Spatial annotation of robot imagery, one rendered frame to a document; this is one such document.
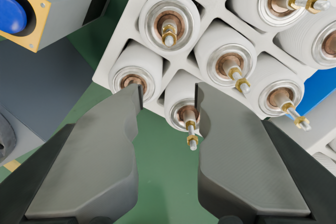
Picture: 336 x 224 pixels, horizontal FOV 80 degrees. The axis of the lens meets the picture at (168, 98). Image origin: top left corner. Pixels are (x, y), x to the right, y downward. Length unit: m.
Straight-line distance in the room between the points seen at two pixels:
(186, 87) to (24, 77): 0.31
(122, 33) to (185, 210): 0.91
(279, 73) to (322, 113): 0.30
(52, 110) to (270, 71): 0.43
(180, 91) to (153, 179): 0.61
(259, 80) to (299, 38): 0.09
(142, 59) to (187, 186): 0.72
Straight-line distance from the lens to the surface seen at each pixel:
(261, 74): 0.41
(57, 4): 0.31
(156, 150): 0.81
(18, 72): 0.47
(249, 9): 0.35
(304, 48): 0.40
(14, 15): 0.30
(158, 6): 0.32
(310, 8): 0.29
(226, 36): 0.35
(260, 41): 0.44
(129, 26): 0.40
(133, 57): 0.36
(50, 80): 0.51
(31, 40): 0.32
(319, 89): 0.67
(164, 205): 1.08
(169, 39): 0.24
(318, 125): 0.67
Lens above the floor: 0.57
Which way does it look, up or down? 60 degrees down
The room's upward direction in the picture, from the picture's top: 179 degrees counter-clockwise
